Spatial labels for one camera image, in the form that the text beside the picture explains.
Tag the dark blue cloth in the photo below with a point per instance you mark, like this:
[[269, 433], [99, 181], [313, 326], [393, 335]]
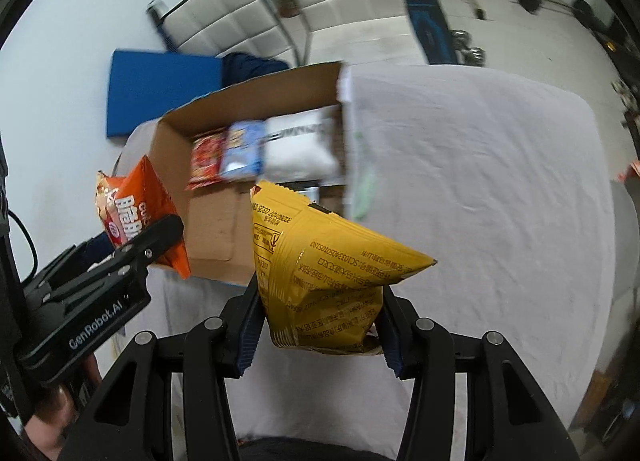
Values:
[[250, 68]]

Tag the red snack packet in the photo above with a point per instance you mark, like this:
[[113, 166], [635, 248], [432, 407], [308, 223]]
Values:
[[207, 161]]

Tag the yellow snack packet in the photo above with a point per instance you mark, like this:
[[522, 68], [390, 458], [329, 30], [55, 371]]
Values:
[[320, 271]]

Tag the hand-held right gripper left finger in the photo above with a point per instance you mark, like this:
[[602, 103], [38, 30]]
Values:
[[245, 341]]

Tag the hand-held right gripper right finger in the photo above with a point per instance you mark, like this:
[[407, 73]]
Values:
[[392, 348]]

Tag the blue black bench pad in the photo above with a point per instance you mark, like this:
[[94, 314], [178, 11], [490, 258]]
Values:
[[427, 11]]

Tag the orange snack packet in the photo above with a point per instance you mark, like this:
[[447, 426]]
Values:
[[137, 206]]

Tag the blue foam mat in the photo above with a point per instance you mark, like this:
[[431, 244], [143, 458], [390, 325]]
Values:
[[160, 91]]

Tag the small dumbbell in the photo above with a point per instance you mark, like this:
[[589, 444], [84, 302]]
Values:
[[475, 56], [460, 38]]

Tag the person's left hand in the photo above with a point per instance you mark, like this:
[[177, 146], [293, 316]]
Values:
[[52, 421]]

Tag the dark fleece clothing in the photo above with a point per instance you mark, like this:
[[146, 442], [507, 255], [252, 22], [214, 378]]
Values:
[[320, 451]]

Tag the blue tissue pack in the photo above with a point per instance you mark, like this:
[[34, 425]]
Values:
[[242, 151]]

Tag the white plastic packet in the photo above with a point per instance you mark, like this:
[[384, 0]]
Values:
[[300, 146]]

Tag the cardboard box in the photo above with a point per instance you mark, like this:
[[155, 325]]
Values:
[[215, 226]]

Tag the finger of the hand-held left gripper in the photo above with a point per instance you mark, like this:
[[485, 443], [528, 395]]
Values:
[[160, 238]]

